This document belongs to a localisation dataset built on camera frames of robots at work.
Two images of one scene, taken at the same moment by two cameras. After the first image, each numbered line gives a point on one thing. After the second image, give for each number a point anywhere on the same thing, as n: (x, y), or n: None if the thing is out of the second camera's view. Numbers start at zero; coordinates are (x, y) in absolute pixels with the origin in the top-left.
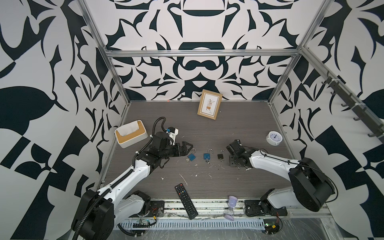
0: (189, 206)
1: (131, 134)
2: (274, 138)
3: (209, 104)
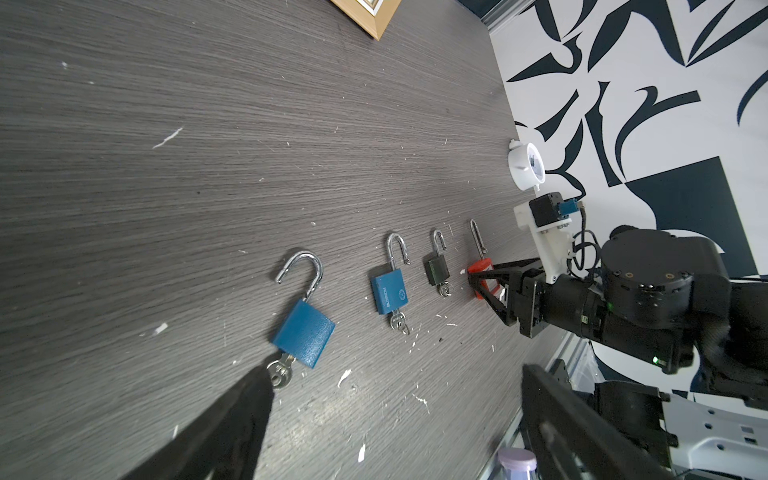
0: None
1: None
2: (526, 167)
3: (375, 16)
